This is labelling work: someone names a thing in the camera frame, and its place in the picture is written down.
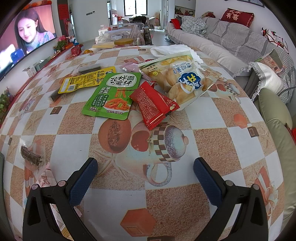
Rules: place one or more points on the red snack packet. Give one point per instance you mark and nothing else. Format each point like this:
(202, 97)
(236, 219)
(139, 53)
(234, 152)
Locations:
(153, 105)

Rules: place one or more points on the curved television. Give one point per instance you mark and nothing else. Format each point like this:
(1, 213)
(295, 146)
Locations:
(29, 30)

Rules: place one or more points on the red cushion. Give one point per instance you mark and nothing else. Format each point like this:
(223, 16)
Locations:
(239, 17)

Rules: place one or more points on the yellow snack packet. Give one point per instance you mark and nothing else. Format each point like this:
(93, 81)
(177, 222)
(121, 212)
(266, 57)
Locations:
(91, 79)

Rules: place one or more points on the dark snack bar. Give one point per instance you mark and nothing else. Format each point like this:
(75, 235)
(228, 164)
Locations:
(87, 69)

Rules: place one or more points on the dark candy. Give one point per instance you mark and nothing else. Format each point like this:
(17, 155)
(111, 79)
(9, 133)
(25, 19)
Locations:
(33, 154)

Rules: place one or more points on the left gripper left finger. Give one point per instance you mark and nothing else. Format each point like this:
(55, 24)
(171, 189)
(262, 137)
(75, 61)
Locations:
(39, 222)

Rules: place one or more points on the grey sofa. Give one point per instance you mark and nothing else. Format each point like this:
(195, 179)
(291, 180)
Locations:
(232, 45)

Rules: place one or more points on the white towel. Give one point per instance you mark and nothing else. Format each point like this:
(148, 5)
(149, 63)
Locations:
(160, 51)

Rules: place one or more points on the green pickled vegetable packet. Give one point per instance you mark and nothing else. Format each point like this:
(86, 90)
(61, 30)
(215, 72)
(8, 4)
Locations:
(111, 98)

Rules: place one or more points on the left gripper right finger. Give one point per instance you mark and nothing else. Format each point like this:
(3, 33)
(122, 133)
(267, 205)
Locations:
(251, 221)

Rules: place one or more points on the pink small packet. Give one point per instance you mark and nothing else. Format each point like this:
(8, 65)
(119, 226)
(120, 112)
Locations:
(130, 67)

